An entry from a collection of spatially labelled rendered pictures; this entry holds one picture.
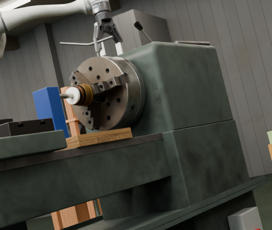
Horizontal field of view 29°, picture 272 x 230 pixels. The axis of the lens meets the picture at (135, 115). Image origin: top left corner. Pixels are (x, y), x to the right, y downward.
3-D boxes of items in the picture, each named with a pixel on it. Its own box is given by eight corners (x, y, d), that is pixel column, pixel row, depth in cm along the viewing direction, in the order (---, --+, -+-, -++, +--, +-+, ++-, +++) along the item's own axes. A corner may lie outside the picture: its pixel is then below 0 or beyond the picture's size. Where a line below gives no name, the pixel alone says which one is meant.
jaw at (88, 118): (106, 101, 218) (104, 129, 220) (97, 100, 221) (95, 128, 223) (88, 103, 210) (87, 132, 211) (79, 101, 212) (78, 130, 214)
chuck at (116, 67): (88, 133, 233) (78, 64, 234) (146, 125, 215) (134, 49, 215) (75, 135, 226) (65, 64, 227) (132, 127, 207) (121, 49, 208)
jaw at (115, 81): (105, 85, 218) (125, 73, 211) (109, 96, 217) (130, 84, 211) (88, 86, 209) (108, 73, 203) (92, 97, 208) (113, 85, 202)
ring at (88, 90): (78, 86, 216) (62, 87, 209) (94, 80, 210) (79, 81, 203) (83, 108, 215) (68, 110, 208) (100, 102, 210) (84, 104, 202)
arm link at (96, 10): (87, 5, 253) (89, 17, 252) (100, -2, 247) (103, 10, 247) (98, 7, 260) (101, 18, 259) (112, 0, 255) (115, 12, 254)
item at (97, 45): (103, 63, 221) (99, 37, 221) (99, 63, 219) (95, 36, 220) (100, 64, 222) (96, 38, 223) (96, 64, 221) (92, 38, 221)
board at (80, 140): (66, 154, 220) (64, 145, 221) (132, 137, 199) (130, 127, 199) (11, 165, 196) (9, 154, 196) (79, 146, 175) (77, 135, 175)
